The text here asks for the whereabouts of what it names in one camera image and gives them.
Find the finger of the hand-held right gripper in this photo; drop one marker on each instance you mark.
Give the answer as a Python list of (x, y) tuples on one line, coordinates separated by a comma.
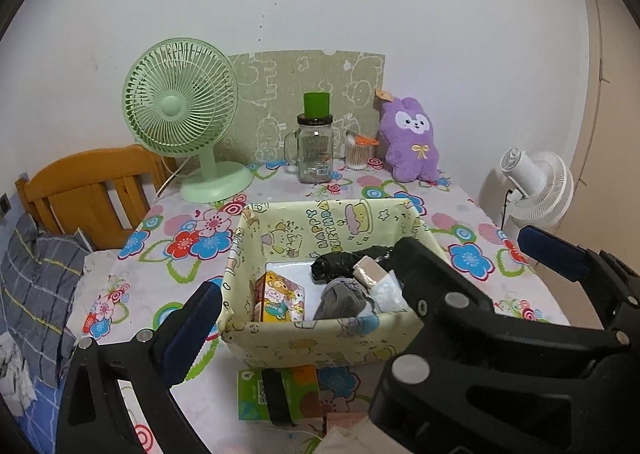
[(450, 284), (550, 251)]

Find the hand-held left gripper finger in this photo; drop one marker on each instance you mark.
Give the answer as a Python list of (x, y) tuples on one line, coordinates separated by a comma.
[(192, 329)]

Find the white tissue packet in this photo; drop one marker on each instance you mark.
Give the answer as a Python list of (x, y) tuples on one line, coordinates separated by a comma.
[(387, 291)]

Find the green tissue packet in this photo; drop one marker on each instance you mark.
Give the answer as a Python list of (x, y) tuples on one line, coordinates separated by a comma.
[(250, 394)]

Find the yellow cartoon tissue packet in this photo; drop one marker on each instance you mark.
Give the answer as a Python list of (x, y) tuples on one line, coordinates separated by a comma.
[(280, 299)]

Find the printed fabric storage box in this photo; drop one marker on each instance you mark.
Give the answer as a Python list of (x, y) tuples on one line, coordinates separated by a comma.
[(300, 349)]

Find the grey sock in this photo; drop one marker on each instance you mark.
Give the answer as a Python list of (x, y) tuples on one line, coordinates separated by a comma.
[(340, 304)]

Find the black plastic bag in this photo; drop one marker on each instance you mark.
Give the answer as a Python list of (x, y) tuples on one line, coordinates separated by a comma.
[(335, 264)]

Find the white floor fan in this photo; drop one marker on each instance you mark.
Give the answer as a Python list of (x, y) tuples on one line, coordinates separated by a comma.
[(545, 184)]

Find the pale grey blanket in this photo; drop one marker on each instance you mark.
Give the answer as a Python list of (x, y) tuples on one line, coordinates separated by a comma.
[(97, 274)]

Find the beige door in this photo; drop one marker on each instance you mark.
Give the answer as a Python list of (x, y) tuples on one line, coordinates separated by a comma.
[(615, 134)]

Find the purple plush bunny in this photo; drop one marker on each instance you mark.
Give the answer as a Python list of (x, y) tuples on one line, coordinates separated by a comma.
[(410, 144)]

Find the cotton swab container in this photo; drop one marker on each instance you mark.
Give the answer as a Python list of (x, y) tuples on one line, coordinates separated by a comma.
[(357, 156)]

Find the grey plaid pillow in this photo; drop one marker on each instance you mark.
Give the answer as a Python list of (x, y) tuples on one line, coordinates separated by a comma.
[(35, 294)]

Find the blue grid bed sheet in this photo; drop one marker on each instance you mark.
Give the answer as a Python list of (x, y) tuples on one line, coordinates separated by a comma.
[(40, 414)]

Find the white crumpled cloth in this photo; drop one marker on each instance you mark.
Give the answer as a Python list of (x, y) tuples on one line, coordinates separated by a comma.
[(15, 379)]

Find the glass jar mug green lid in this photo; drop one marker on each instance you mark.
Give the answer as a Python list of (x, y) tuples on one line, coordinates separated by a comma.
[(315, 154)]

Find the wooden bed headboard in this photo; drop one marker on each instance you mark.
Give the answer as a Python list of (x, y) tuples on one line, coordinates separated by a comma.
[(75, 169)]

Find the green desk fan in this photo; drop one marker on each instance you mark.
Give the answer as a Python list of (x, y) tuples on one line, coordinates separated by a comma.
[(172, 106)]

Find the green printed board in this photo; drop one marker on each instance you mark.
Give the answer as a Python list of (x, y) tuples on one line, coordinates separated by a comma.
[(280, 84)]

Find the wall socket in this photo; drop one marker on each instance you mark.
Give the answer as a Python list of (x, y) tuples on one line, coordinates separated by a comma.
[(5, 205)]

